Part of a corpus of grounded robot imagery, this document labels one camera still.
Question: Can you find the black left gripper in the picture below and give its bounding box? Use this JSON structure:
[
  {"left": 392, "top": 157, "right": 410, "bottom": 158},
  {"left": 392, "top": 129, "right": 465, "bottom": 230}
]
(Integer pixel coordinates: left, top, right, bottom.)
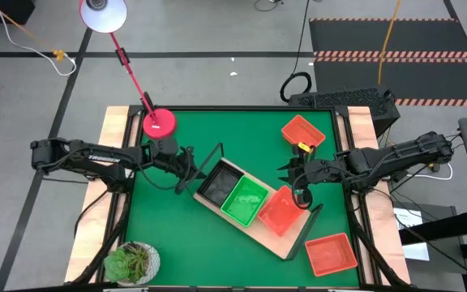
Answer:
[{"left": 164, "top": 140, "right": 208, "bottom": 195}]

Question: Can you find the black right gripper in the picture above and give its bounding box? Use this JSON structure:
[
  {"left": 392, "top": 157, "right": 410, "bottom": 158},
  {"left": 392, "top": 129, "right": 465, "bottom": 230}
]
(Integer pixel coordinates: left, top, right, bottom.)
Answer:
[{"left": 276, "top": 148, "right": 320, "bottom": 195}]

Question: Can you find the black plastic basket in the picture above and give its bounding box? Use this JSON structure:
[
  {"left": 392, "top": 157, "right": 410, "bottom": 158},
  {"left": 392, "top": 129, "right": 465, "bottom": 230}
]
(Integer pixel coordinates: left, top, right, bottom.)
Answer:
[{"left": 196, "top": 159, "right": 246, "bottom": 208}]

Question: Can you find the orange-red plastic basket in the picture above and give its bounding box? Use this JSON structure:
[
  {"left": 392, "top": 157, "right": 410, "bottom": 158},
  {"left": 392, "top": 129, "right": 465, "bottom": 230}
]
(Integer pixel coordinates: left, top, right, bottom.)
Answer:
[
  {"left": 281, "top": 114, "right": 327, "bottom": 149},
  {"left": 304, "top": 232, "right": 359, "bottom": 278},
  {"left": 256, "top": 185, "right": 306, "bottom": 238}
]

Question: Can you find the green plastic basket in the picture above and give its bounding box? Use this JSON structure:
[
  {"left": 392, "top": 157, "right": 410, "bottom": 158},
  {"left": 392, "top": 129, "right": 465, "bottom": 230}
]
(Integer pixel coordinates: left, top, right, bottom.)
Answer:
[{"left": 220, "top": 174, "right": 271, "bottom": 228}]

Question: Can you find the wooden shelf with black frame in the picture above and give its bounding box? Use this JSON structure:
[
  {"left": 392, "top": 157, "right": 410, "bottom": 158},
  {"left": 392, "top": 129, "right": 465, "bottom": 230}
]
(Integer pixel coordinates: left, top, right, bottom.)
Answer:
[{"left": 192, "top": 141, "right": 324, "bottom": 261}]

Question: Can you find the red desk lamp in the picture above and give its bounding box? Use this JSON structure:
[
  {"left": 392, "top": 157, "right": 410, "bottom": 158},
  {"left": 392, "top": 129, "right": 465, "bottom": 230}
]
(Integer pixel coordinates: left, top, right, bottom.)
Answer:
[{"left": 79, "top": 0, "right": 178, "bottom": 140}]

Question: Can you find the green table mat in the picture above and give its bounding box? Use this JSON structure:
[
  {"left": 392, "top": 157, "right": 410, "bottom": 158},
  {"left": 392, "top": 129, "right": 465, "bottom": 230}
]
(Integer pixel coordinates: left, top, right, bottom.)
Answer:
[{"left": 124, "top": 109, "right": 360, "bottom": 288}]

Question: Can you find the wooden table side board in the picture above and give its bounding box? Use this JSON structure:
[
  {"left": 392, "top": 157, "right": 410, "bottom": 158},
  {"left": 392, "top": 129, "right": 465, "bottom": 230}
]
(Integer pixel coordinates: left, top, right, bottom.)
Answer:
[
  {"left": 63, "top": 105, "right": 131, "bottom": 284},
  {"left": 346, "top": 105, "right": 412, "bottom": 285}
]

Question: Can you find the black perforated computer case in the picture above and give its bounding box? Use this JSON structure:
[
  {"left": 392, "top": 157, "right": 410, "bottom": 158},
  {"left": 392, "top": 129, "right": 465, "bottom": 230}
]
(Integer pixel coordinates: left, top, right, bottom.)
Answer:
[{"left": 288, "top": 84, "right": 401, "bottom": 135}]

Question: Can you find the potted succulent plant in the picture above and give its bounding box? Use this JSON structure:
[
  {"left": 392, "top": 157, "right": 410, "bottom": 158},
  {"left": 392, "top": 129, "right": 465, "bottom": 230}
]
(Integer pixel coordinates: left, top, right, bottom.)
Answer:
[{"left": 103, "top": 241, "right": 161, "bottom": 286}]

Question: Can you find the black hazard-striped floor mat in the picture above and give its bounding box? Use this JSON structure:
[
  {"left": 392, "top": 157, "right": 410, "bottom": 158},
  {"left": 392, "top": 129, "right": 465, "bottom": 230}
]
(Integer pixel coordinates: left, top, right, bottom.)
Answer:
[
  {"left": 308, "top": 16, "right": 467, "bottom": 58},
  {"left": 312, "top": 56, "right": 467, "bottom": 107}
]

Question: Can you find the white paper sheet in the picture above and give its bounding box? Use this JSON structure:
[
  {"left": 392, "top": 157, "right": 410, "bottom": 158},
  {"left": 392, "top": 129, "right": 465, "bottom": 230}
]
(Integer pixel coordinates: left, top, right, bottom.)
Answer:
[
  {"left": 393, "top": 207, "right": 424, "bottom": 230},
  {"left": 401, "top": 242, "right": 431, "bottom": 262}
]

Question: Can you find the black metal stand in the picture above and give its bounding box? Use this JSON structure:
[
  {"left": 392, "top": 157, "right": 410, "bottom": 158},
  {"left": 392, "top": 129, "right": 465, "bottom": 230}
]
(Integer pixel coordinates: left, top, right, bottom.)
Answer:
[{"left": 397, "top": 208, "right": 467, "bottom": 292}]

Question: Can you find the black box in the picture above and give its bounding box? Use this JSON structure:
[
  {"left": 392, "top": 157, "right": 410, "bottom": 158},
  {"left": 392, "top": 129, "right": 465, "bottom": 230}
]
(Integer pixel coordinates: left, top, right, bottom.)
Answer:
[{"left": 0, "top": 0, "right": 36, "bottom": 25}]

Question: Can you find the black coiled cable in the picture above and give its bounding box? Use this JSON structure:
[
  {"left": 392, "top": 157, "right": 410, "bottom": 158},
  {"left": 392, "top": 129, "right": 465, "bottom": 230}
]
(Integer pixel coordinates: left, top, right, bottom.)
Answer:
[{"left": 279, "top": 0, "right": 314, "bottom": 104}]

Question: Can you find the short white cable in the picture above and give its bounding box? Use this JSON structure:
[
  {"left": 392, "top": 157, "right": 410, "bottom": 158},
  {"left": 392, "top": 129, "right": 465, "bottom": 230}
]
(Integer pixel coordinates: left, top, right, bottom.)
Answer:
[{"left": 405, "top": 161, "right": 454, "bottom": 182}]

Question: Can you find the yellow-orange cable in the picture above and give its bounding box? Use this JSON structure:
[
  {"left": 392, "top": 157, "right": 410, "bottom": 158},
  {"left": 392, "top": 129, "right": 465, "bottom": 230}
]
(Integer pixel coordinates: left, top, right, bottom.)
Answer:
[{"left": 377, "top": 0, "right": 403, "bottom": 85}]

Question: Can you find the thin black cable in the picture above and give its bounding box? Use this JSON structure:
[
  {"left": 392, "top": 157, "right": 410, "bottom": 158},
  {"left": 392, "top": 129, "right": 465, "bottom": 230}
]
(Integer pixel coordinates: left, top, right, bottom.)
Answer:
[{"left": 253, "top": 0, "right": 283, "bottom": 12}]

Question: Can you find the orange cable with yellow plug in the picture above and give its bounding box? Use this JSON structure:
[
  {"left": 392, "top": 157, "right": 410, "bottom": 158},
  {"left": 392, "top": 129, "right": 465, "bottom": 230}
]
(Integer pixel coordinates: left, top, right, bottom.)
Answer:
[{"left": 0, "top": 0, "right": 65, "bottom": 62}]

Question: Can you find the long white cable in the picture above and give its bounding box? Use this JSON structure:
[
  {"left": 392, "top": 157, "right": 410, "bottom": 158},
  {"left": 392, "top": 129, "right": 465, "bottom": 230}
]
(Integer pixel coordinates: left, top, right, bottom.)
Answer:
[{"left": 0, "top": 0, "right": 77, "bottom": 77}]

